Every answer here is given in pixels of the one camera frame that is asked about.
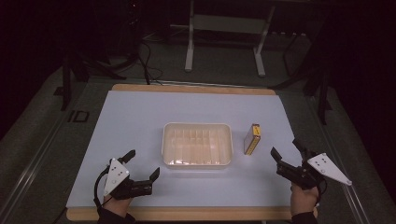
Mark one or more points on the pale table mat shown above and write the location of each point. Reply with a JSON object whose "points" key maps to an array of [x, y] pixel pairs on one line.
{"points": [[186, 105]]}

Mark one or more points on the black tripod stand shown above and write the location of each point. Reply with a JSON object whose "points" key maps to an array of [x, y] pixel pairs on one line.
{"points": [[323, 99], [66, 84]]}

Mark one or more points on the person's left hand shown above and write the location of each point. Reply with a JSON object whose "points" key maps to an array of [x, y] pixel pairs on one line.
{"points": [[116, 206]]}

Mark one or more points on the yellow and silver box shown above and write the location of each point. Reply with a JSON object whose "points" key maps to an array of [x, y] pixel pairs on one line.
{"points": [[252, 140]]}

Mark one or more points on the person's right hand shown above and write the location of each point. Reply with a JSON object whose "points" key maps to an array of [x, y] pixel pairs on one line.
{"points": [[303, 200]]}

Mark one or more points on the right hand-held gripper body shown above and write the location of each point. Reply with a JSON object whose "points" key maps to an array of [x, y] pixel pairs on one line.
{"points": [[323, 168]]}

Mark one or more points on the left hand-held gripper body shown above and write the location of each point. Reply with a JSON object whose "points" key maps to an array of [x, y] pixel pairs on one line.
{"points": [[118, 177]]}

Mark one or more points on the white metal stand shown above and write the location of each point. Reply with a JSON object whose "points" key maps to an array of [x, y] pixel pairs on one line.
{"points": [[229, 24]]}

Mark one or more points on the white plastic tray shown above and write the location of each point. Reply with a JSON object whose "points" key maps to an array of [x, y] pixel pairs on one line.
{"points": [[197, 144]]}

